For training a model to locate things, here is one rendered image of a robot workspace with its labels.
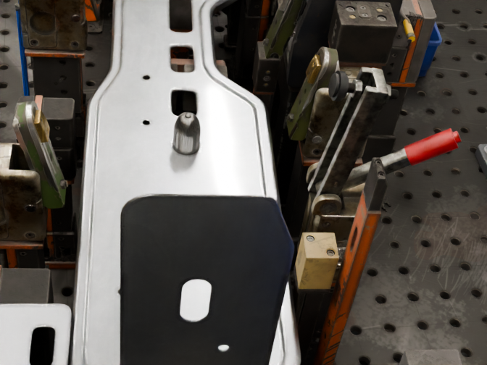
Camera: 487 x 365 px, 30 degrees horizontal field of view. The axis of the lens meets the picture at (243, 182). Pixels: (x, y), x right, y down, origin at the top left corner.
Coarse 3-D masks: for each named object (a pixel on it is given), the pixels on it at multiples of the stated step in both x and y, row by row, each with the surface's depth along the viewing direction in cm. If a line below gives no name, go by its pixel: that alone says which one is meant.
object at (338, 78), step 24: (336, 72) 85; (360, 72) 86; (336, 96) 84; (360, 96) 87; (384, 96) 84; (360, 120) 86; (336, 144) 92; (360, 144) 88; (336, 168) 90; (312, 192) 97; (336, 192) 93
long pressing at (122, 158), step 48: (144, 0) 126; (192, 0) 127; (144, 48) 118; (192, 48) 120; (96, 96) 111; (144, 96) 112; (240, 96) 114; (96, 144) 105; (144, 144) 106; (240, 144) 108; (96, 192) 100; (144, 192) 101; (192, 192) 102; (240, 192) 102; (96, 240) 95; (96, 288) 91; (192, 288) 92; (288, 288) 93; (96, 336) 87; (288, 336) 89
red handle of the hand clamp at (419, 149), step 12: (444, 132) 91; (456, 132) 91; (420, 144) 91; (432, 144) 91; (444, 144) 90; (456, 144) 90; (384, 156) 93; (396, 156) 92; (408, 156) 91; (420, 156) 91; (432, 156) 91; (360, 168) 94; (384, 168) 92; (396, 168) 93; (348, 180) 94; (360, 180) 94
